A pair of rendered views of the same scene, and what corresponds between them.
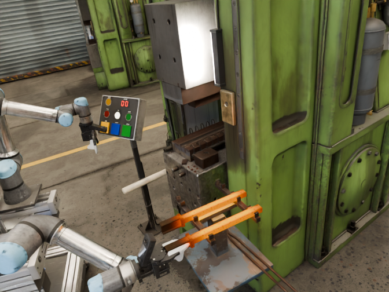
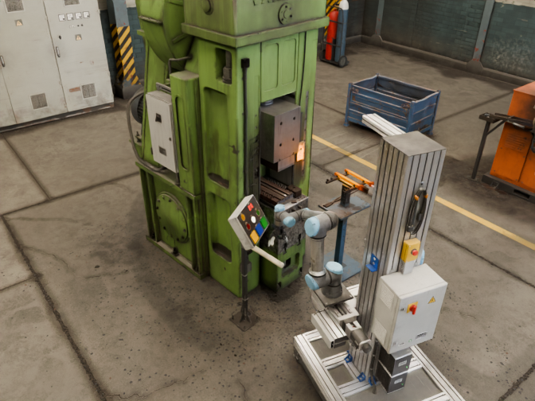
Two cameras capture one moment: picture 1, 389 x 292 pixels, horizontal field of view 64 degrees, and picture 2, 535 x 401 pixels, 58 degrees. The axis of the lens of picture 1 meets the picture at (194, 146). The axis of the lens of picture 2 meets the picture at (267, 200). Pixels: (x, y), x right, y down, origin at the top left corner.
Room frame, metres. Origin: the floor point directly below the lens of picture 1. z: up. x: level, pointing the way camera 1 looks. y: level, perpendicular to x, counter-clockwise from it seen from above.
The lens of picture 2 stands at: (2.64, 3.43, 3.15)
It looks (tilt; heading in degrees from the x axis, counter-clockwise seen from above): 32 degrees down; 256
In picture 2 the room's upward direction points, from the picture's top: 1 degrees clockwise
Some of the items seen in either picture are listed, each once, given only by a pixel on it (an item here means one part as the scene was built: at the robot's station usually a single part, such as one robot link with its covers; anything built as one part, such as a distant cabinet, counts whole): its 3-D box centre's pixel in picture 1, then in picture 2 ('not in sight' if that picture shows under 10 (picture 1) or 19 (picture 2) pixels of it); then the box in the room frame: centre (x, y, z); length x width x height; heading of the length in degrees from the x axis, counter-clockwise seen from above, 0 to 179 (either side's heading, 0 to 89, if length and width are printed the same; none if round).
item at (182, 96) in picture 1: (202, 82); (267, 154); (1.77, -0.09, 1.32); 0.42 x 0.20 x 0.10; 122
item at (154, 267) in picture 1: (150, 264); not in sight; (0.80, 0.21, 0.98); 0.12 x 0.08 x 0.09; 114
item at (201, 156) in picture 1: (206, 157); (293, 191); (1.54, -0.06, 0.95); 0.12 x 0.08 x 0.06; 122
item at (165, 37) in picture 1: (202, 39); (271, 126); (1.73, -0.12, 1.56); 0.42 x 0.39 x 0.40; 122
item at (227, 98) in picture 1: (228, 107); (299, 150); (1.46, -0.19, 1.27); 0.09 x 0.02 x 0.17; 32
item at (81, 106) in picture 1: (81, 107); (279, 212); (1.86, 0.66, 1.23); 0.09 x 0.08 x 0.11; 107
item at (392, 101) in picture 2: not in sight; (390, 108); (-0.94, -3.10, 0.36); 1.20 x 0.80 x 0.72; 120
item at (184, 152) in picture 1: (208, 137); (267, 191); (1.77, -0.09, 0.96); 0.42 x 0.20 x 0.09; 122
